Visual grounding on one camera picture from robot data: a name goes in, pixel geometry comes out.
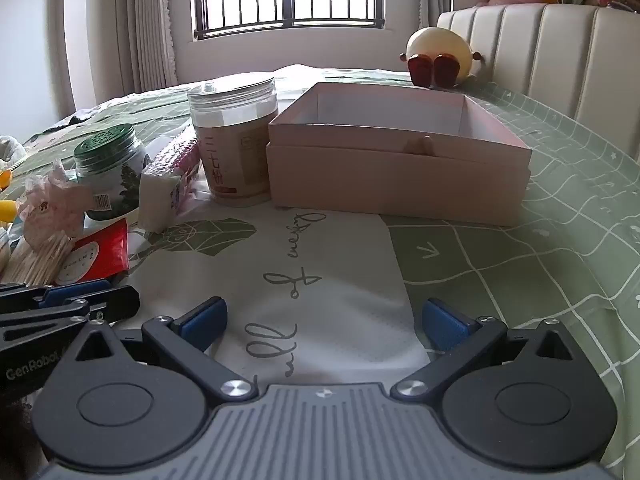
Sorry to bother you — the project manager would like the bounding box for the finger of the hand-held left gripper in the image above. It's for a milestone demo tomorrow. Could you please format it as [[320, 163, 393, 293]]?
[[0, 280, 114, 311], [0, 286, 142, 349]]

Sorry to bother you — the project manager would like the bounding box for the open pink cardboard box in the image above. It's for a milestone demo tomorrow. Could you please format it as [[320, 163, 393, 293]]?
[[266, 81, 533, 227]]

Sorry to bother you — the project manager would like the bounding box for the beige curtain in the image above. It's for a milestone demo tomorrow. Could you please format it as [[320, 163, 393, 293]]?
[[62, 0, 179, 111]]

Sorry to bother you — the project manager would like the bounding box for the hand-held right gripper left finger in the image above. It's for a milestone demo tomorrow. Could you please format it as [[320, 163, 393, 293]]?
[[75, 296, 258, 404]]

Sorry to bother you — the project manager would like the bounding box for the white pink tissue pack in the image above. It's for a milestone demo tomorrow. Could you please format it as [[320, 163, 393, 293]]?
[[137, 127, 203, 233]]

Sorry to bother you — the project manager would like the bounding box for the cream round plush toy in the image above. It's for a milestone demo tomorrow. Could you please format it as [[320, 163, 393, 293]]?
[[399, 26, 485, 88]]

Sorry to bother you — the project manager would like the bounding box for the red packet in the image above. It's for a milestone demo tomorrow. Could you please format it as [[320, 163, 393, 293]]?
[[52, 220, 131, 286]]

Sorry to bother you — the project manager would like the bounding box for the bundle of wooden sticks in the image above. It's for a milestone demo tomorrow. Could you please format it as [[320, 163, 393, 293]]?
[[2, 232, 76, 287]]

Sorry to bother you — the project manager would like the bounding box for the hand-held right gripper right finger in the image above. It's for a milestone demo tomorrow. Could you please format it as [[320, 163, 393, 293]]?
[[390, 298, 581, 404]]

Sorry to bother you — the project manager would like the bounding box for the green checked bed sheet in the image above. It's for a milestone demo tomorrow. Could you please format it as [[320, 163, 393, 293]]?
[[0, 65, 640, 480]]

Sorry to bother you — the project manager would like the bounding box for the green lid glass jar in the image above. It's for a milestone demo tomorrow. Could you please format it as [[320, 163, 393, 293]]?
[[73, 124, 151, 222]]

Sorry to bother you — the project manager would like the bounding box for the clear plastic jar beige label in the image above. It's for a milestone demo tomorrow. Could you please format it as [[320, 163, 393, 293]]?
[[187, 74, 279, 208]]

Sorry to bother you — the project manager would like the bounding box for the pink crumpled wrapper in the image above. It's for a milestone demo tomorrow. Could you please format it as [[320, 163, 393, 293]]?
[[17, 160, 88, 251]]

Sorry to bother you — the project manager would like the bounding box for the cream padded headboard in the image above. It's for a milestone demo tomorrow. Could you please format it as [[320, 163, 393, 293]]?
[[436, 2, 640, 146]]

